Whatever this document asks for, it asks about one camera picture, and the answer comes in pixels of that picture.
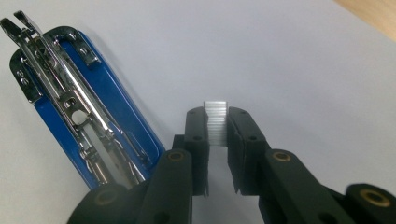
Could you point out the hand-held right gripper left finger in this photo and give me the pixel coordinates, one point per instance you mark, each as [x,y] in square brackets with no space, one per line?
[197,140]

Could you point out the wooden table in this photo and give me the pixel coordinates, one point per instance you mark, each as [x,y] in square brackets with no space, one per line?
[376,12]

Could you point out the blue stapler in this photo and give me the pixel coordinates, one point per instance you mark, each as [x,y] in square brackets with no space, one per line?
[93,109]

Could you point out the silver staple strip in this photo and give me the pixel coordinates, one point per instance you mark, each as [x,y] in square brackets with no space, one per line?
[216,124]

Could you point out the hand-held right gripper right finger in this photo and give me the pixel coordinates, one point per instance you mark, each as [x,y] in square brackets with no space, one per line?
[246,146]

